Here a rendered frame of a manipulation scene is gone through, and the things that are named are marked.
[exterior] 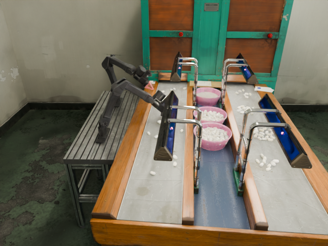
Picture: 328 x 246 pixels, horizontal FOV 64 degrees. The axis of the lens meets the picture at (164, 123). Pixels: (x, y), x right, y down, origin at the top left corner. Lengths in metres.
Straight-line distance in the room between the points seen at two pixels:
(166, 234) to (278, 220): 0.52
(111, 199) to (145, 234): 0.23
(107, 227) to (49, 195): 1.40
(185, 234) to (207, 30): 1.93
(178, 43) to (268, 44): 0.86
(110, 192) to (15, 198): 1.48
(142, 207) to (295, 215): 0.72
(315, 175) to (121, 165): 1.08
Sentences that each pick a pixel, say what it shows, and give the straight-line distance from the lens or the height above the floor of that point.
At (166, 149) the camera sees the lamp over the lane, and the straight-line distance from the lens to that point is 1.08.
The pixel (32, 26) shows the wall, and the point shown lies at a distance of 3.96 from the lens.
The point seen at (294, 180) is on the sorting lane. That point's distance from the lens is 1.64.
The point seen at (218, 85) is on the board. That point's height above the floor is 0.78.
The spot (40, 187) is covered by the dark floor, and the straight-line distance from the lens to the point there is 2.79.
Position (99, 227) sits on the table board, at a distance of 1.34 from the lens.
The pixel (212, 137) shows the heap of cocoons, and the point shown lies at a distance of 1.86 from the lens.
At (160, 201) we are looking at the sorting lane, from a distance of 1.37.
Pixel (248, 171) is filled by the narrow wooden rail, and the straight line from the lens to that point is 1.58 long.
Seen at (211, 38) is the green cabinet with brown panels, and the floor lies 1.20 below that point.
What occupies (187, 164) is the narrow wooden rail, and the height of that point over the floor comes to 0.76.
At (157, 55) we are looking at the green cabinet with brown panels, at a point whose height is 1.03.
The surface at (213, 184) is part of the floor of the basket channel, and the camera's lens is 1.58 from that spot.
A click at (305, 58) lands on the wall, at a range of 4.05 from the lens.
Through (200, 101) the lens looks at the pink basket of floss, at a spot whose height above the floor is 0.72.
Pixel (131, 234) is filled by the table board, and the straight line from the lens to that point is 1.33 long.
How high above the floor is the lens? 1.71
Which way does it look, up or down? 29 degrees down
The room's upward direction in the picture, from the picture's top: straight up
